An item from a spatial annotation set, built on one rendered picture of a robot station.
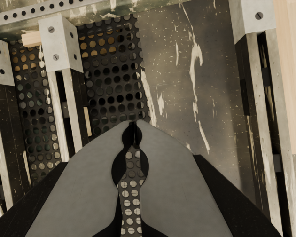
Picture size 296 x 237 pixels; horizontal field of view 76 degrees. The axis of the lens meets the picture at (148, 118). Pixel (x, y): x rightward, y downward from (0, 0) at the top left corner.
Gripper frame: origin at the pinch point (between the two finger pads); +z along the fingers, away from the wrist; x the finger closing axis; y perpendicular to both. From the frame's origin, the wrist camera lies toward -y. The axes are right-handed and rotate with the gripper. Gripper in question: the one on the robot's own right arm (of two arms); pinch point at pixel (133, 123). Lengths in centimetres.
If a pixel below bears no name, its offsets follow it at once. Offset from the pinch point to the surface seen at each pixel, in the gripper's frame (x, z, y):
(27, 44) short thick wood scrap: -30, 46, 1
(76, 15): -14.6, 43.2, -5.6
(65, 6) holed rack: -17.1, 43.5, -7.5
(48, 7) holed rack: -21.3, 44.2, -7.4
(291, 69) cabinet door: 35.0, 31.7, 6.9
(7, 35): -35, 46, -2
